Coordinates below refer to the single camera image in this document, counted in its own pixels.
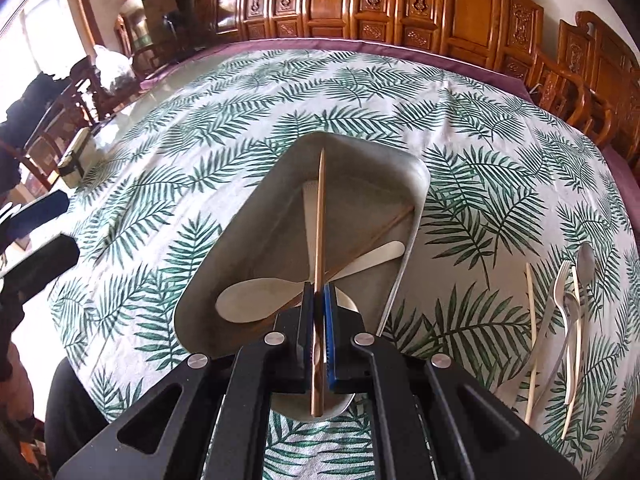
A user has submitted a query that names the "white box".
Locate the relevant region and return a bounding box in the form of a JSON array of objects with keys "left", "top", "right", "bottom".
[{"left": 56, "top": 127, "right": 96, "bottom": 186}]

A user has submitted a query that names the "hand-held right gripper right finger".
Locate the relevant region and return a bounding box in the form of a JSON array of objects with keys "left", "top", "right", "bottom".
[{"left": 322, "top": 284, "right": 583, "bottom": 480}]

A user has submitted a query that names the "metal spoon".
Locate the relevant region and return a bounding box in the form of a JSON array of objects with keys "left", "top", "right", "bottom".
[{"left": 535, "top": 242, "right": 597, "bottom": 408}]

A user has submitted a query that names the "leaf-print tablecloth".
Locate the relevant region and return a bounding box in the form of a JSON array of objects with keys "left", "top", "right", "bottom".
[{"left": 47, "top": 49, "right": 640, "bottom": 480}]

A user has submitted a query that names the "window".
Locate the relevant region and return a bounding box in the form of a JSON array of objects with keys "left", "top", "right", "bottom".
[{"left": 0, "top": 0, "right": 96, "bottom": 91}]

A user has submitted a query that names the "wooden chair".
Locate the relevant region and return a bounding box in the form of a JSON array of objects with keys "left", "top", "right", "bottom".
[
  {"left": 10, "top": 105, "right": 68, "bottom": 193},
  {"left": 65, "top": 55, "right": 113, "bottom": 126}
]

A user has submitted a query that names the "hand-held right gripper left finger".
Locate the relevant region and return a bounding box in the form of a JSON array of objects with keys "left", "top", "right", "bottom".
[{"left": 55, "top": 282, "right": 318, "bottom": 480}]

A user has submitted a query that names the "brown chopstick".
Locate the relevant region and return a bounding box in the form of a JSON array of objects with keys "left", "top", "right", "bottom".
[
  {"left": 310, "top": 148, "right": 327, "bottom": 418},
  {"left": 245, "top": 205, "right": 417, "bottom": 343}
]

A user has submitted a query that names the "carved wooden armchair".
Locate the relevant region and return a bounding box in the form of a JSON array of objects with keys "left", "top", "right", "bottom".
[{"left": 557, "top": 10, "right": 640, "bottom": 171}]

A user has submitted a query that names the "clear plastic bag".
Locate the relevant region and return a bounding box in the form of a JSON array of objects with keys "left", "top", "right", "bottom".
[{"left": 92, "top": 45, "right": 138, "bottom": 91}]

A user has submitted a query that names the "white plastic fork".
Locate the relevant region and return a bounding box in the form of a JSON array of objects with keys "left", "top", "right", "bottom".
[{"left": 537, "top": 259, "right": 575, "bottom": 406}]

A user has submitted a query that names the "light bamboo chopstick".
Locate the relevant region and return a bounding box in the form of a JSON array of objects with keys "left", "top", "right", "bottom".
[
  {"left": 561, "top": 266, "right": 584, "bottom": 441},
  {"left": 523, "top": 263, "right": 538, "bottom": 424}
]

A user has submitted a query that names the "grey metal tray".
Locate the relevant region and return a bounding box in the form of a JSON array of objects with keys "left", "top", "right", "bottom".
[{"left": 172, "top": 132, "right": 432, "bottom": 418}]

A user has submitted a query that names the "dark blue folder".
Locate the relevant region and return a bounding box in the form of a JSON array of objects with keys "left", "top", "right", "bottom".
[{"left": 15, "top": 192, "right": 71, "bottom": 241}]

